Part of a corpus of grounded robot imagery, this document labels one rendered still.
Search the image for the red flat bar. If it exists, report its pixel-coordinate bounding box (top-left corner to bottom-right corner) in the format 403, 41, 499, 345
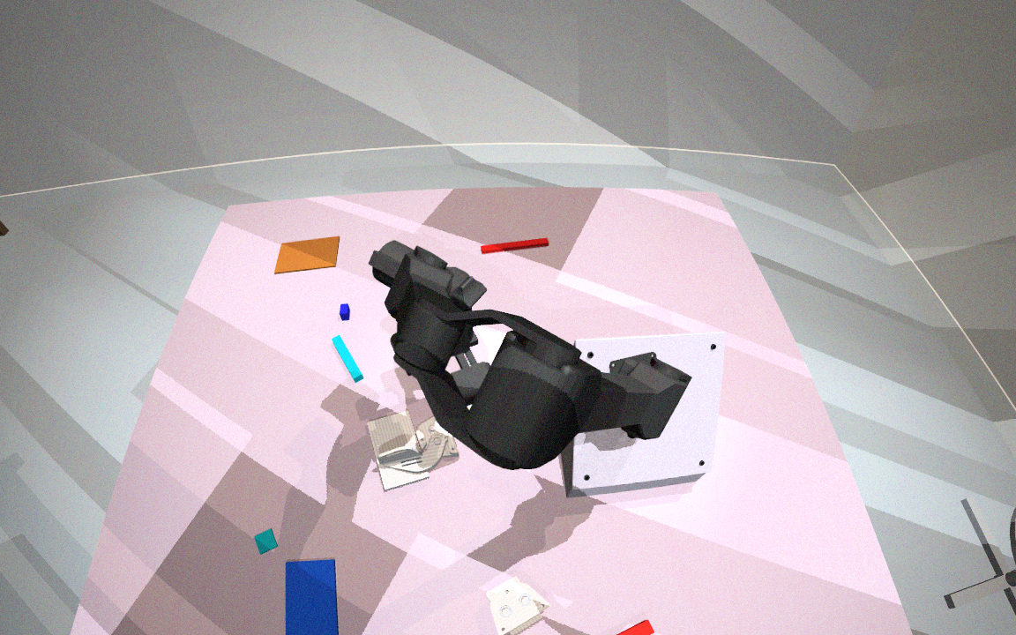
481, 238, 549, 255

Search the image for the orange flat plate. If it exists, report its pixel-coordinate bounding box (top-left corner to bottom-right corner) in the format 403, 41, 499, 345
274, 236, 340, 274

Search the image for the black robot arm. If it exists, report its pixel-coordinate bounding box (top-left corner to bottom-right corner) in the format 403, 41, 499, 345
368, 240, 692, 470

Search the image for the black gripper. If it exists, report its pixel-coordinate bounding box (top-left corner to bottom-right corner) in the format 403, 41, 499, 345
451, 324, 490, 406

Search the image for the small cyan flat square plate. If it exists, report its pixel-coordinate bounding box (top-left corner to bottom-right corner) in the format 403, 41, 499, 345
254, 529, 278, 554

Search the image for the red rectangular block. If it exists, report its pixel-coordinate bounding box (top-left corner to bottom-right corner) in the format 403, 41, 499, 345
617, 620, 654, 635

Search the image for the blue flat plate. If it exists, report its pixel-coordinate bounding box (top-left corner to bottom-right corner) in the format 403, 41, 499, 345
285, 559, 339, 635

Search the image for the cyan rectangular bar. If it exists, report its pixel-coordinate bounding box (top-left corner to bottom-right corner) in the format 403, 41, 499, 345
332, 335, 364, 383

